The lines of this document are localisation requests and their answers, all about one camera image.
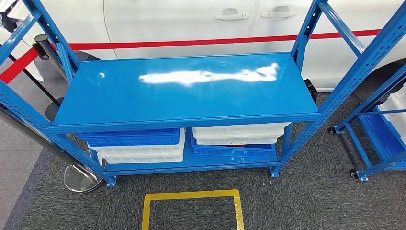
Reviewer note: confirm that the white car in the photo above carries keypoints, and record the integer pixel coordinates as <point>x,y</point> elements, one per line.
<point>190,25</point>

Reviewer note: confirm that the black stanchion with round base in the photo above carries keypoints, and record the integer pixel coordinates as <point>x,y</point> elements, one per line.
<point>52,109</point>

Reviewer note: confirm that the yellow floor tape square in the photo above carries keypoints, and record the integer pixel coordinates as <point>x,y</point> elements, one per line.
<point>190,194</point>

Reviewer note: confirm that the blue plastic crate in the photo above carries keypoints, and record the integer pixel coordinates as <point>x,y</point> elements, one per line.
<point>130,138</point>
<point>383,136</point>
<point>233,150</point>

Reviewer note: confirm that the black stanchion post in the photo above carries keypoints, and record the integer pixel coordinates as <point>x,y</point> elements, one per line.
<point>42,46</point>

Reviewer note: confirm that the chrome base stanchion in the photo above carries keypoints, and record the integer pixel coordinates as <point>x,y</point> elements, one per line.
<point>81,177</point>

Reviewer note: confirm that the red barrier belt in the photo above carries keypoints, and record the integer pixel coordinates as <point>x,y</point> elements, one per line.
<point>17,66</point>
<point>222,40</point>

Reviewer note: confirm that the blue metal shelf rack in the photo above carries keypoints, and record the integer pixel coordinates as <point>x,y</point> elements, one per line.
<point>364,152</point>
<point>158,95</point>

